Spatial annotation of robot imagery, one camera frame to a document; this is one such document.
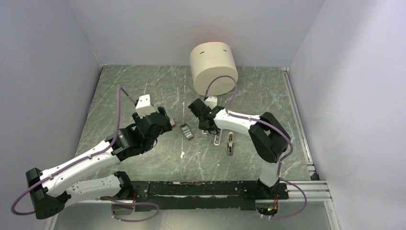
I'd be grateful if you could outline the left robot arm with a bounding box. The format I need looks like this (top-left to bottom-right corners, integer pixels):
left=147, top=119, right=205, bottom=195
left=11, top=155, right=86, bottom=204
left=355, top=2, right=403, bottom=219
left=26, top=106, right=172, bottom=219

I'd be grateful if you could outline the cream cylindrical container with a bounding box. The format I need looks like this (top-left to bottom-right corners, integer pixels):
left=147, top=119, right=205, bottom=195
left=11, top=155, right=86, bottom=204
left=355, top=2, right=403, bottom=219
left=189, top=41, right=238, bottom=96

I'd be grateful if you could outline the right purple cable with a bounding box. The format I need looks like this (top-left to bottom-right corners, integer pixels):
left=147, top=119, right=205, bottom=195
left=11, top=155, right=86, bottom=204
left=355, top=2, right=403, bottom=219
left=204, top=75, right=308, bottom=220

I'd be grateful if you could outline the staple tray with staples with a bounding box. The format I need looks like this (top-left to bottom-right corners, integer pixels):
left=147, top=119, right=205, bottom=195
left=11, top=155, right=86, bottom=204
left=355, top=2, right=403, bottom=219
left=180, top=123, right=194, bottom=140

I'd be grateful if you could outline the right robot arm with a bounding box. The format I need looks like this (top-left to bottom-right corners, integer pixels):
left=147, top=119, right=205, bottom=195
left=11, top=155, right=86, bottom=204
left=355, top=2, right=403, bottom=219
left=188, top=98, right=293, bottom=198

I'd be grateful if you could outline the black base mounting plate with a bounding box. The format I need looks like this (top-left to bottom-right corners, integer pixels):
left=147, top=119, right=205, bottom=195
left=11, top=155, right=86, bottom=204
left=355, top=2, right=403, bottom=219
left=113, top=181, right=289, bottom=211

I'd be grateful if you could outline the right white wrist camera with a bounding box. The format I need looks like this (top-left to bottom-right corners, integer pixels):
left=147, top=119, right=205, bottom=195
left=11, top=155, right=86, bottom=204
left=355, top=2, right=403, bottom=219
left=204, top=96, right=218, bottom=109

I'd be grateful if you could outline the small beige stapler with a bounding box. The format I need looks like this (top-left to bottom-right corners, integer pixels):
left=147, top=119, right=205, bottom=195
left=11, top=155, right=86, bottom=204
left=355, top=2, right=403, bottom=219
left=227, top=132, right=234, bottom=156

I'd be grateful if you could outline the long white stapler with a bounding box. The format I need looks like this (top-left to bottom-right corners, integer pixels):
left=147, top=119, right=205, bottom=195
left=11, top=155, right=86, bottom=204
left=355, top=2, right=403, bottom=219
left=214, top=131, right=221, bottom=146

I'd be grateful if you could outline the aluminium rail frame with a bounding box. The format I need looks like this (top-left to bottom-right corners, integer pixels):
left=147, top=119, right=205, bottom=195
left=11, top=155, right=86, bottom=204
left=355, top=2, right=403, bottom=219
left=45, top=181, right=339, bottom=230

